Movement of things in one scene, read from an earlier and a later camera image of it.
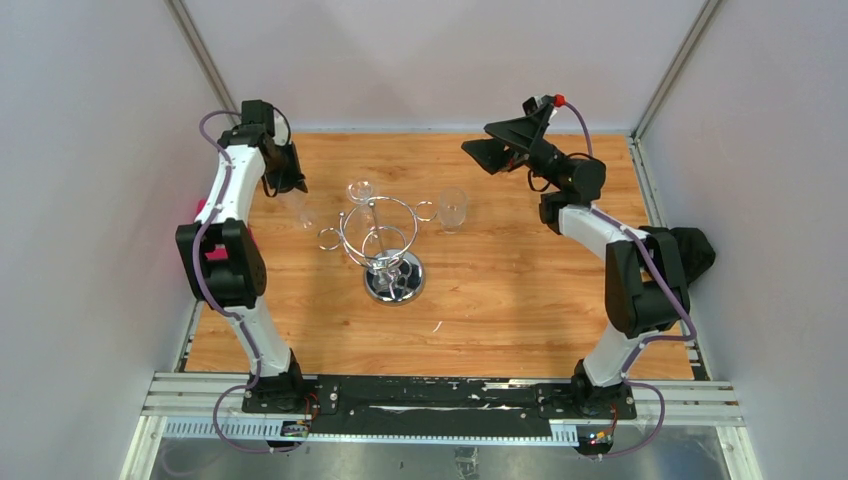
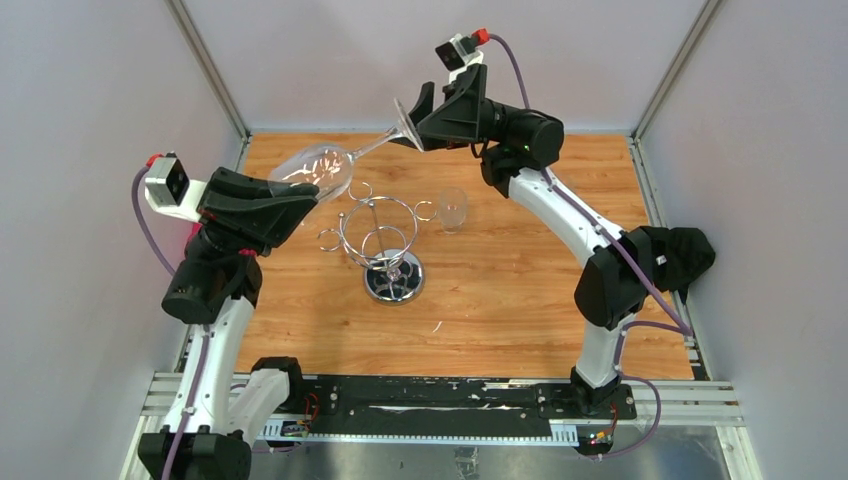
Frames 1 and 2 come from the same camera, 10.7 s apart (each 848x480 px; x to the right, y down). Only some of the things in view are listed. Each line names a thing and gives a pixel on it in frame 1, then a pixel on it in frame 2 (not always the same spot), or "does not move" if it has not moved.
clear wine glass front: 453,207 does not move
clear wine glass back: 361,215 to 329,168
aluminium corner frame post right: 668,76 does not move
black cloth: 696,253 does not move
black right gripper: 525,133 to 457,122
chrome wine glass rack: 380,232 does not move
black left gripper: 293,178 to 247,212
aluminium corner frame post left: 205,59 does not move
